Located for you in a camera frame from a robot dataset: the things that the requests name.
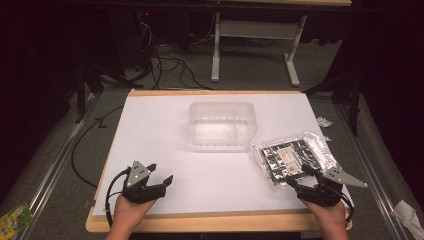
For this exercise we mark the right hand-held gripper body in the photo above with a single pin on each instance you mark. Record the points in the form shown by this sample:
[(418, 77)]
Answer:
[(321, 195)]

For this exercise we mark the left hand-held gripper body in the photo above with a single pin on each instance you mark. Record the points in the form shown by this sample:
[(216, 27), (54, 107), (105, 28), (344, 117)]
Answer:
[(136, 186)]

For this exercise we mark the clear bag with black packets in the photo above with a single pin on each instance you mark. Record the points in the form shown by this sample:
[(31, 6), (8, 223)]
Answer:
[(293, 156)]

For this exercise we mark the person's right hand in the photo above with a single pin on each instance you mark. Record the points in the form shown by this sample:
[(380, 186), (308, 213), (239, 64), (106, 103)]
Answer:
[(328, 218)]

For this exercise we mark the person's left hand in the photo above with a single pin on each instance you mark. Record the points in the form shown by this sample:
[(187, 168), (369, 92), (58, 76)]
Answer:
[(128, 215)]

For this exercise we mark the small white paper scrap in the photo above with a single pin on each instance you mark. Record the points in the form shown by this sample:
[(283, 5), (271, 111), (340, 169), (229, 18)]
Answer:
[(327, 138)]

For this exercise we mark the white sheet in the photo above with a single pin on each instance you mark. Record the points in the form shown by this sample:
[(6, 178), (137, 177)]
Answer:
[(166, 133)]

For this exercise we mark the wooden table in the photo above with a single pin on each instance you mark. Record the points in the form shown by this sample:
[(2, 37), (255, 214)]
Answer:
[(206, 223)]

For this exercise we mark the black stand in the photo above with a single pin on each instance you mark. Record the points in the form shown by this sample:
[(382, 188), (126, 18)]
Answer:
[(354, 106), (80, 96)]

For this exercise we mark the clear plastic container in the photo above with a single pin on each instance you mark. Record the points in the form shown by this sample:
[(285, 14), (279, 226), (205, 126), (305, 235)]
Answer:
[(220, 125)]

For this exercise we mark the white crumpled cloth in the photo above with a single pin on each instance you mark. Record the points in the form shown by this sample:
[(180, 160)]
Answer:
[(407, 216)]

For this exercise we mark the green printed packet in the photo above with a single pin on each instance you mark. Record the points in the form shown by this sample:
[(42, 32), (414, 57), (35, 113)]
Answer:
[(15, 220)]

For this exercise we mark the black computer tower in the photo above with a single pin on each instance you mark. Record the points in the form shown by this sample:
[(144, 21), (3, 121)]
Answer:
[(131, 36)]

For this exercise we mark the metal floor rail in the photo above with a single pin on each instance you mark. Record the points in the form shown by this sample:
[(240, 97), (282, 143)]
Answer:
[(56, 166), (370, 173)]

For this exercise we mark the white frame desk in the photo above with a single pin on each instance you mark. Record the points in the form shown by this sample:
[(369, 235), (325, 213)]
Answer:
[(256, 29)]

